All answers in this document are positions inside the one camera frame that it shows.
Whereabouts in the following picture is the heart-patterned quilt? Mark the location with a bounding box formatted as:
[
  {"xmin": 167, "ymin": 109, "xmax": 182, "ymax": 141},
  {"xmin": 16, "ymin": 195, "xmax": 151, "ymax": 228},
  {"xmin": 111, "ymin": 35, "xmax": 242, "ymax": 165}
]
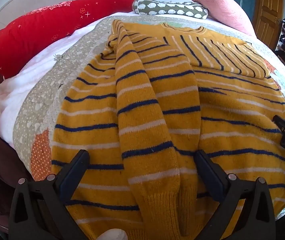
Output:
[{"xmin": 12, "ymin": 15, "xmax": 285, "ymax": 220}]

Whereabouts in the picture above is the pink pillow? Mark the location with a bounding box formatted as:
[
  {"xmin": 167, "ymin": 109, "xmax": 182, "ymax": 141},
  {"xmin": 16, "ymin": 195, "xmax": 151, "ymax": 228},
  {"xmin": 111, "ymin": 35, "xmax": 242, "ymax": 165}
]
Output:
[{"xmin": 180, "ymin": 0, "xmax": 254, "ymax": 36}]

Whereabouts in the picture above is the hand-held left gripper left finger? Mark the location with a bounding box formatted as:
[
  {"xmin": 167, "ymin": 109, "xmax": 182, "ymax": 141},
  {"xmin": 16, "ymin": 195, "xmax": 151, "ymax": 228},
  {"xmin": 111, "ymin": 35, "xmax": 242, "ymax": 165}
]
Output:
[{"xmin": 9, "ymin": 149, "xmax": 90, "ymax": 240}]

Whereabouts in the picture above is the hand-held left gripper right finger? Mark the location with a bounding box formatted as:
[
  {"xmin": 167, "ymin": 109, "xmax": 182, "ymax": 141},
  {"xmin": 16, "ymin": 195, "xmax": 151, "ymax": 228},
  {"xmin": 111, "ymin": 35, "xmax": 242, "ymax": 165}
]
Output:
[{"xmin": 194, "ymin": 149, "xmax": 276, "ymax": 240}]

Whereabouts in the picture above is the person's maroon clothing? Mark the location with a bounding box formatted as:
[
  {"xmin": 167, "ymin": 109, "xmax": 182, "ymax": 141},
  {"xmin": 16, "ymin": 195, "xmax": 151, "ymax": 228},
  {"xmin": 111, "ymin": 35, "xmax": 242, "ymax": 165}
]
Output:
[{"xmin": 0, "ymin": 125, "xmax": 36, "ymax": 230}]

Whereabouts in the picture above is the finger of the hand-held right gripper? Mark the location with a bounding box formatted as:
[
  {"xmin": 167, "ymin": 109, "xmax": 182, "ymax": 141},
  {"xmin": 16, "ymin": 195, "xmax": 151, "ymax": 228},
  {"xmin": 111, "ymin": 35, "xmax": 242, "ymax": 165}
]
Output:
[{"xmin": 272, "ymin": 115, "xmax": 285, "ymax": 133}]

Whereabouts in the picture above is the beige rounded headboard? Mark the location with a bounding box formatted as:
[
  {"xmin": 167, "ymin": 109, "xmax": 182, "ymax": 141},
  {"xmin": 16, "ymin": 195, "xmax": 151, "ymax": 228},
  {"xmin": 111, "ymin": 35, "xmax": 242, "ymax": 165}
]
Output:
[{"xmin": 0, "ymin": 0, "xmax": 69, "ymax": 63}]

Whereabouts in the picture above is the yellow striped knit sweater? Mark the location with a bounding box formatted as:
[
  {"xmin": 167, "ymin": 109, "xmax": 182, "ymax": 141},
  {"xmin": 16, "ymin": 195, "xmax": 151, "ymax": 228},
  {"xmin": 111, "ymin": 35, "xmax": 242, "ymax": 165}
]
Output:
[{"xmin": 50, "ymin": 20, "xmax": 285, "ymax": 240}]

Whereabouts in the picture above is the red patterned pillow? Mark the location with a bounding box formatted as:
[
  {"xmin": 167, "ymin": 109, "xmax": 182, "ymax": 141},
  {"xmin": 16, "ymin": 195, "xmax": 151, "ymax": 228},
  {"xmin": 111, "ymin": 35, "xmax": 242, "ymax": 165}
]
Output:
[{"xmin": 0, "ymin": 0, "xmax": 148, "ymax": 79}]

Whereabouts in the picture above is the person's left hand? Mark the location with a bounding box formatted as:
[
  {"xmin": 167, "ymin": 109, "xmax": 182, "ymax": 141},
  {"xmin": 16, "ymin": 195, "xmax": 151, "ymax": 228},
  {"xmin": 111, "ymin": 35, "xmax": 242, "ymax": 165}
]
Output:
[{"xmin": 99, "ymin": 229, "xmax": 128, "ymax": 240}]

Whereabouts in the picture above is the olive sheep-print pillow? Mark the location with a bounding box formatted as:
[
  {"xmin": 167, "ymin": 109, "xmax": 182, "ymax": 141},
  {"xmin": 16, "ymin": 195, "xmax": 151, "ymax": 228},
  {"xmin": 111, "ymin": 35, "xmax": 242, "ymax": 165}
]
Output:
[{"xmin": 132, "ymin": 0, "xmax": 209, "ymax": 20}]

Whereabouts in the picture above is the white bed sheet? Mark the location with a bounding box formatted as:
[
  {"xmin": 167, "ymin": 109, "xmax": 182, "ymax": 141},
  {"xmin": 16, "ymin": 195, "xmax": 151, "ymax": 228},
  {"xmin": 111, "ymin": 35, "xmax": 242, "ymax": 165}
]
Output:
[{"xmin": 0, "ymin": 11, "xmax": 255, "ymax": 150}]

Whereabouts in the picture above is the wooden door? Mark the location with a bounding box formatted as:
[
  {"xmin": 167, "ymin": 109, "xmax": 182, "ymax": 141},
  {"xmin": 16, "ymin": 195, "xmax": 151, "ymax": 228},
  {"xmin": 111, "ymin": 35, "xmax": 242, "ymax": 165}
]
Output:
[{"xmin": 254, "ymin": 0, "xmax": 284, "ymax": 49}]

